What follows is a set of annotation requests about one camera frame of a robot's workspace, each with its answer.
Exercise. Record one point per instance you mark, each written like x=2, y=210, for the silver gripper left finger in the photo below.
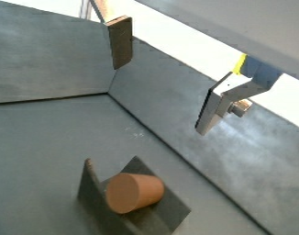
x=121, y=32

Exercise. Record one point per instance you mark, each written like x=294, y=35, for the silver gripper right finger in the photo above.
x=252, y=77

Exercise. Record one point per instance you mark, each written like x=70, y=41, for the brown cylinder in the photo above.
x=133, y=191

